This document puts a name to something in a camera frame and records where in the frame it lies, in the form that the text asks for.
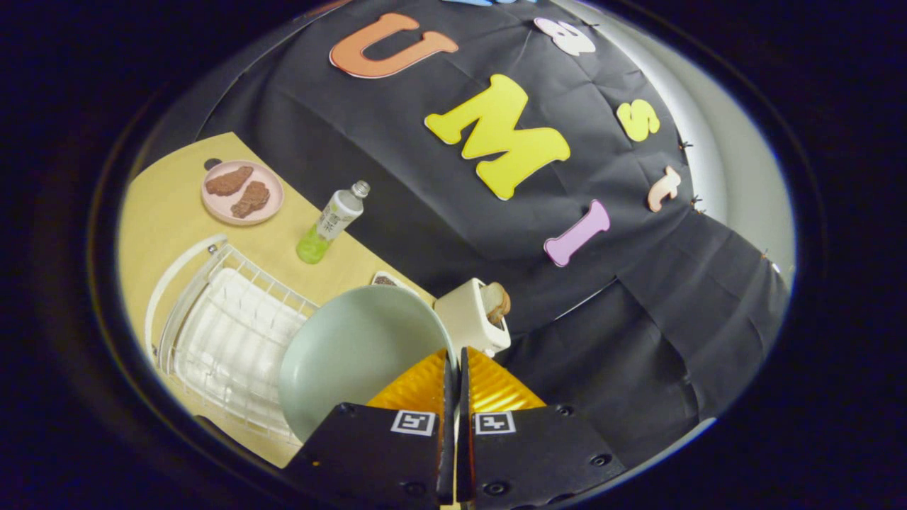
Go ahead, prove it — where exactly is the black backdrop cloth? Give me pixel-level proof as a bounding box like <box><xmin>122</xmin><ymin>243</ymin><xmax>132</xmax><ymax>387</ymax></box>
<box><xmin>149</xmin><ymin>0</ymin><xmax>791</xmax><ymax>468</ymax></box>

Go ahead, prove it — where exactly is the green drink bottle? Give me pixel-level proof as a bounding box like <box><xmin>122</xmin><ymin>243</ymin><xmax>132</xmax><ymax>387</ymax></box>
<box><xmin>296</xmin><ymin>180</ymin><xmax>371</xmax><ymax>265</ymax></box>

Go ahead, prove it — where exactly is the brown meat piece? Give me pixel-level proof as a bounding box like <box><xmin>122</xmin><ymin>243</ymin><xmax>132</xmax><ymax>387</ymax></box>
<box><xmin>205</xmin><ymin>166</ymin><xmax>254</xmax><ymax>198</ymax></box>
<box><xmin>230</xmin><ymin>181</ymin><xmax>271</xmax><ymax>219</ymax></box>

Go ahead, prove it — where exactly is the pale green plate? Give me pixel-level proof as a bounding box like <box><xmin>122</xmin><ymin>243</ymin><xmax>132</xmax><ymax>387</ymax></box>
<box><xmin>278</xmin><ymin>285</ymin><xmax>456</xmax><ymax>443</ymax></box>

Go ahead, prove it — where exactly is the white wire dish rack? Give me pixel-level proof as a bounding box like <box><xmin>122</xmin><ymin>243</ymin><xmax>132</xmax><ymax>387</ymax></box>
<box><xmin>145</xmin><ymin>234</ymin><xmax>320</xmax><ymax>447</ymax></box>

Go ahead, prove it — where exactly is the small white food tray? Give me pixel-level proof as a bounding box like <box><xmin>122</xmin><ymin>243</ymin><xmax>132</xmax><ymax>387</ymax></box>
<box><xmin>371</xmin><ymin>271</ymin><xmax>420</xmax><ymax>297</ymax></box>

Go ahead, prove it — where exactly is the pink plate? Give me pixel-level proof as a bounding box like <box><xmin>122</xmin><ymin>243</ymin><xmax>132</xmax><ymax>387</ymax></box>
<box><xmin>201</xmin><ymin>160</ymin><xmax>285</xmax><ymax>226</ymax></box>

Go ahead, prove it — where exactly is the white toaster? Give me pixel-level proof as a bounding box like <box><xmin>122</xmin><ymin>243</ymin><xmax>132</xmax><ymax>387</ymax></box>
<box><xmin>434</xmin><ymin>278</ymin><xmax>512</xmax><ymax>358</ymax></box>

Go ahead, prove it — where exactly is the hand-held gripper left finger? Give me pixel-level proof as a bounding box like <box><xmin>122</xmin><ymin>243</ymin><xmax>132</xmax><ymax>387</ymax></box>
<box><xmin>283</xmin><ymin>347</ymin><xmax>456</xmax><ymax>510</ymax></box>

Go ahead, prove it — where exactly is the toast bread slice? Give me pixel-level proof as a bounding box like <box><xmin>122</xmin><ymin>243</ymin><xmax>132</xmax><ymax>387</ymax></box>
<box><xmin>482</xmin><ymin>282</ymin><xmax>512</xmax><ymax>325</ymax></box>

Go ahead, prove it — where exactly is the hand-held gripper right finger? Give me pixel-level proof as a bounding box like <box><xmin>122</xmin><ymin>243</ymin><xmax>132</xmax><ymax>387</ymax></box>
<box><xmin>457</xmin><ymin>346</ymin><xmax>628</xmax><ymax>510</ymax></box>

